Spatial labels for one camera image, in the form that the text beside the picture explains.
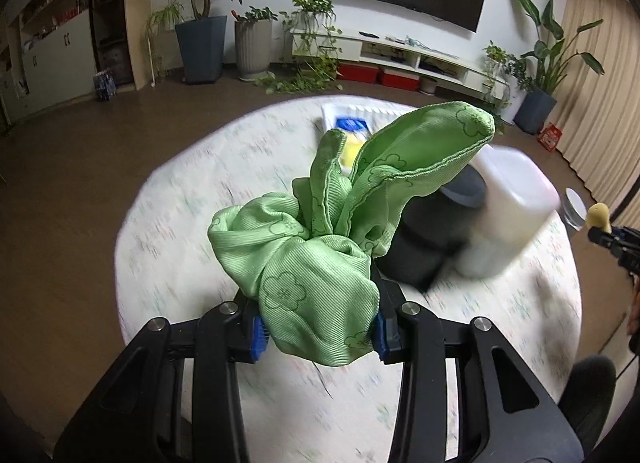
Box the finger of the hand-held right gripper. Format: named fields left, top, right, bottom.
left=587, top=225, right=626, bottom=258

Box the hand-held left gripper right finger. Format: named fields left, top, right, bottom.
left=367, top=275, right=586, bottom=463

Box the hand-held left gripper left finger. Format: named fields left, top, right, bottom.
left=52, top=293, right=273, bottom=463

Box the dark yellow rounded sponge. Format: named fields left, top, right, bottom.
left=586, top=203, right=612, bottom=233

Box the green microfibre cloth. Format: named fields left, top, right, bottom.
left=207, top=101, right=497, bottom=370

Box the grey round bin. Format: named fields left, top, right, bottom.
left=564, top=187, right=588, bottom=231

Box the translucent plastic container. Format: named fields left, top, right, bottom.
left=452, top=145, right=562, bottom=279

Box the black cylindrical container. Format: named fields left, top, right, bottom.
left=375, top=163, right=488, bottom=291

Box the red carton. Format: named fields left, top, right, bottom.
left=539, top=122, right=563, bottom=151

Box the beige curtain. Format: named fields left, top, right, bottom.
left=552, top=0, right=640, bottom=224

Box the broad-leaf plant in blue pot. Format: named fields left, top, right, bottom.
left=509, top=0, right=606, bottom=134

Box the round white table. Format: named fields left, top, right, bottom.
left=114, top=94, right=583, bottom=463

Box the flat yellow sponge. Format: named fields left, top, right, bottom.
left=340, top=130, right=373, bottom=174

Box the trailing plant on console end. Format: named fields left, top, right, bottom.
left=482, top=40, right=531, bottom=126

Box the white television console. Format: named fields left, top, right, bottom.
left=290, top=27, right=511, bottom=98

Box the red storage box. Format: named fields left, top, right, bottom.
left=377, top=68, right=420, bottom=92
left=337, top=63, right=381, bottom=84

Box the plant in grey ribbed pot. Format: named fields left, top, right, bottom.
left=232, top=7, right=278, bottom=81

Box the tall tree in dark pot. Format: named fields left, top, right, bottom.
left=162, top=0, right=243, bottom=84

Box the blue and white vase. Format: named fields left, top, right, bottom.
left=94, top=70, right=118, bottom=101

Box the trailing green plant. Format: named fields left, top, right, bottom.
left=255, top=0, right=347, bottom=94

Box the spider plant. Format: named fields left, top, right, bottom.
left=144, top=0, right=187, bottom=88

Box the white wall cabinet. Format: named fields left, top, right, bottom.
left=0, top=0, right=137, bottom=124

